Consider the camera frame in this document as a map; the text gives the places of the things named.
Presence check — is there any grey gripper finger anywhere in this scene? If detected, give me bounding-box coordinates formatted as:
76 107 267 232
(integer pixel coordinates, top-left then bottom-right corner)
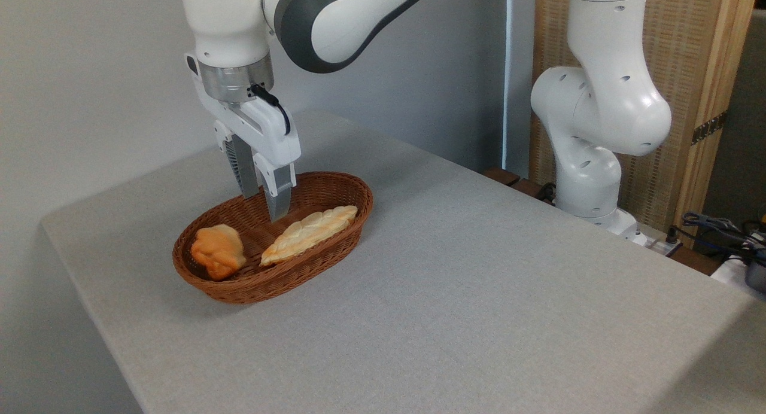
214 121 261 199
253 154 297 223

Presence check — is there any round orange bread bun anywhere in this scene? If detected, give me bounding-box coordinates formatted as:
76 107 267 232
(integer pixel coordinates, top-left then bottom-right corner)
190 224 247 281

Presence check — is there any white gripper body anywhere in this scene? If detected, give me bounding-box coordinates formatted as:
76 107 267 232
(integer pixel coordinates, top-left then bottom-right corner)
186 53 301 166

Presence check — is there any wooden woven folding screen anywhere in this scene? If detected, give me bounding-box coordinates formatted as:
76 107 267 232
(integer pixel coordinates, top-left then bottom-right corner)
530 0 759 247

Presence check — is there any metal screen hinge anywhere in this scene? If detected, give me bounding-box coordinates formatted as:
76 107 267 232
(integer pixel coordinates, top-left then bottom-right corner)
691 110 728 145

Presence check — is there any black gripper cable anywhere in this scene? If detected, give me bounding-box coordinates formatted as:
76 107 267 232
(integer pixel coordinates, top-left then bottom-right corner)
248 84 292 136

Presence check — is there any long braided bread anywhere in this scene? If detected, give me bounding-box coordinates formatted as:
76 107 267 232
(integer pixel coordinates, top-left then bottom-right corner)
260 205 359 267

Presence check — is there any brown wicker basket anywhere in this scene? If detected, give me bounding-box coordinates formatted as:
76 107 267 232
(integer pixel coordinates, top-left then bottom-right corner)
172 171 373 305

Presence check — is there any blue black cable bundle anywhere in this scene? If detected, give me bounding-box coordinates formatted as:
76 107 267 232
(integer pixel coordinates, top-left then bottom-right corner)
673 212 766 265

